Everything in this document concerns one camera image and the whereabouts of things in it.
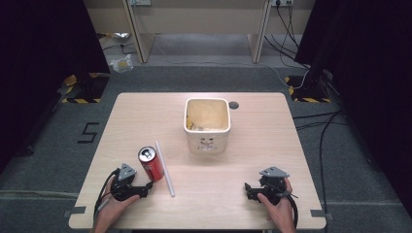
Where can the person's right hand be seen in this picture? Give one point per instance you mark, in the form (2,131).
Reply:
(281,213)

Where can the person's left hand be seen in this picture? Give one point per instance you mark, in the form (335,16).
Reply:
(113,210)

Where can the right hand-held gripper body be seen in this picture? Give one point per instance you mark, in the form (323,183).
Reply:
(272,189)

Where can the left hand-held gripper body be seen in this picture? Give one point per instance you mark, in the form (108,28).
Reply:
(124,191)

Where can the white square bin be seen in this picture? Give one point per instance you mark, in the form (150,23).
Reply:
(207,142)

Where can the black curtain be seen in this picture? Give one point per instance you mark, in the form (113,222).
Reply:
(372,81)
(39,64)

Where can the red drink can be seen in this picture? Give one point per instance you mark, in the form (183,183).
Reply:
(153,166)

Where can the light wooden furniture frame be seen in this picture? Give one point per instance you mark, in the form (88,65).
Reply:
(142,35)

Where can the crumpled silver foil bag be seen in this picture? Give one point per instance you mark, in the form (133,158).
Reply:
(118,36)

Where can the white power strip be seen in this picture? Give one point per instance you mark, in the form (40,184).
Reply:
(140,2)
(282,2)

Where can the grey tape strip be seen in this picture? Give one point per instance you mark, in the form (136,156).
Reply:
(75,211)
(320,213)

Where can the crumpled clear plastic bag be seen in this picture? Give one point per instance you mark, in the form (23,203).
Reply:
(122,64)

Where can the white plastic straw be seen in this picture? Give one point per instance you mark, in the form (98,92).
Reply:
(165,170)

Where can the grey round table grommet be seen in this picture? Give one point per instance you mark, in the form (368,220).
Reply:
(233,105)

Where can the black stand base striped tape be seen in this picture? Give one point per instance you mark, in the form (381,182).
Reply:
(307,92)
(85,90)

